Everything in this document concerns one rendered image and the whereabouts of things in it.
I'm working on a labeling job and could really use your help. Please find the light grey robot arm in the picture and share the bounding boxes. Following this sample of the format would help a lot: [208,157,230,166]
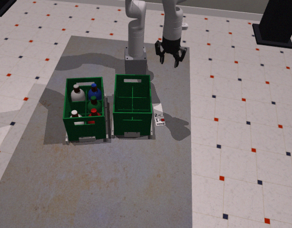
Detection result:
[125,0,188,58]

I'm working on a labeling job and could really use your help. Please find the white paper pick list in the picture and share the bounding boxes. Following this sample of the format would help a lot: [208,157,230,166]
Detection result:
[152,103,165,126]

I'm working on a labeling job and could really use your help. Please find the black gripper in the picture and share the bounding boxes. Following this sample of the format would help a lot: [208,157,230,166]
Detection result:
[155,37,187,68]

